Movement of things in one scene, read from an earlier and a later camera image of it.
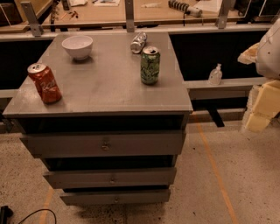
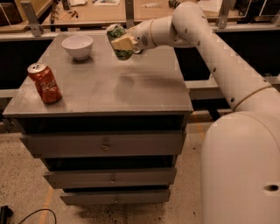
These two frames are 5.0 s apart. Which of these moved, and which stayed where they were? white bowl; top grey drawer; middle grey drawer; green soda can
Moved: green soda can
Stayed: white bowl; middle grey drawer; top grey drawer
